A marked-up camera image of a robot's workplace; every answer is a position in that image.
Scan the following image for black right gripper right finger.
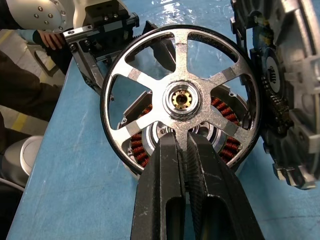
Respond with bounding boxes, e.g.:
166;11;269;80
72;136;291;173
186;133;266;240

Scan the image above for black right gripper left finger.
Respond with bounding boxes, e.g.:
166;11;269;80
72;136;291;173
129;131;188;240

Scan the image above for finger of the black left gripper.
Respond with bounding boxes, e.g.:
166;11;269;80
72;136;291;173
71;41;107;95
134;21;177;73

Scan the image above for black-rimmed silver spoked rotor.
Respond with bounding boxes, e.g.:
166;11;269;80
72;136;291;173
99;24;262;176

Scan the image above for grey stator with copper windings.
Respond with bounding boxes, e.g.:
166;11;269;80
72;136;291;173
109;82;253;180

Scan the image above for grey metal gearbox housing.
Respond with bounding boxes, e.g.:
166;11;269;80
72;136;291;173
229;0;320;191

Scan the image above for bystander bare hand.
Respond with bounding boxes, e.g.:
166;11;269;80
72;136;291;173
37;29;66;51

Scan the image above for clear plastic film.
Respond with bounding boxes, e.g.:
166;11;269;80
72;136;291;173
144;0;238;48

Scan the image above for bystander legs in dark trousers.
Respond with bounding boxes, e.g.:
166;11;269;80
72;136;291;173
0;29;73;156

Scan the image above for silver robot body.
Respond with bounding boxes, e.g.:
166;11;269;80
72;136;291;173
0;136;45;188

